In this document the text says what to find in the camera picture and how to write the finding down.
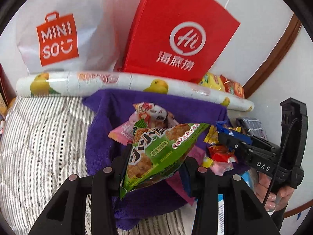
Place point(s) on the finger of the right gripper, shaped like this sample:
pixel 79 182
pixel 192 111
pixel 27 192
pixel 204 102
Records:
pixel 264 144
pixel 230 142

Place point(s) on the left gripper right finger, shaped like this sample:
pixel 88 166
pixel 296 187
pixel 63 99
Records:
pixel 206 188

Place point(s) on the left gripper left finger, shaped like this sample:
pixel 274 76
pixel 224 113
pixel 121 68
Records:
pixel 65 212

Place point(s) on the small red snack packet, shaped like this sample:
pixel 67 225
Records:
pixel 221 153

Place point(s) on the blue tissue box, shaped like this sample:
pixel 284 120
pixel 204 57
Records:
pixel 230 206

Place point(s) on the blue snack packet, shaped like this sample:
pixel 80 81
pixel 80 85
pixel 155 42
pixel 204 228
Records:
pixel 237 135

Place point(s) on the pink bear snack packet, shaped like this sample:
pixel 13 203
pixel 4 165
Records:
pixel 219 168

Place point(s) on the yellow triangle snack packet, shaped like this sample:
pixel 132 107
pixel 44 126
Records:
pixel 212 135

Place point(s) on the pink yellow snack packet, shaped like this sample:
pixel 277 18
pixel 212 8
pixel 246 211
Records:
pixel 188 176

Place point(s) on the green snack packet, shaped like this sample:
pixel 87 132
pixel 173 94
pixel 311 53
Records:
pixel 157 153

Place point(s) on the panda print snack packet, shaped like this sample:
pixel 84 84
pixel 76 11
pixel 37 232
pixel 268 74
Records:
pixel 152 116

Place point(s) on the right hand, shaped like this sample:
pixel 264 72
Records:
pixel 275 202

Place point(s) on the grey checked fabric bundle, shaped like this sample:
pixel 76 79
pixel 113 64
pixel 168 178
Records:
pixel 252 127

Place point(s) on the orange chips bag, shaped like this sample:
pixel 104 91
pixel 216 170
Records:
pixel 232 87

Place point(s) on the yellow chips bag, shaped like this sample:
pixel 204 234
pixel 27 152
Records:
pixel 212 81

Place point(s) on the striped quilted mattress cover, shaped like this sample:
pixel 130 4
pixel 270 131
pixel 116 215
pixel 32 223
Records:
pixel 43 143

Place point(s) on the purple towel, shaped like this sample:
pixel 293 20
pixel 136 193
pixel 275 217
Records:
pixel 114 107

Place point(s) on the lemon print paper roll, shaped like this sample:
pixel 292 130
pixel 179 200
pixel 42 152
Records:
pixel 82 84

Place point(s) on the red Haidilao paper bag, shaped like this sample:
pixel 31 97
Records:
pixel 178 39

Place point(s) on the white Miniso plastic bag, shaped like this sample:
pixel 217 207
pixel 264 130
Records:
pixel 74 35

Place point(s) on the brown wooden door frame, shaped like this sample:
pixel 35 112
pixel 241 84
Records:
pixel 275 57

